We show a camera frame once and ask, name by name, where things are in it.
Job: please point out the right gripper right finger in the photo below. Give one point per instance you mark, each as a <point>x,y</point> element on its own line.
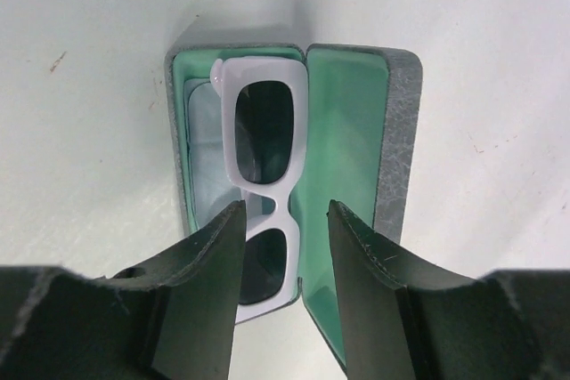
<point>399,313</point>

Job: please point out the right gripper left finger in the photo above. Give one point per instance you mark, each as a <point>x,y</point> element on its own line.
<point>195,286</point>

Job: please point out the grey glasses case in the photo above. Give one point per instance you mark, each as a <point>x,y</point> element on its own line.
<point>363,105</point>

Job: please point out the white frame sunglasses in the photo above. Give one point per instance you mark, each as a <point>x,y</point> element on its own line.
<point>264,106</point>

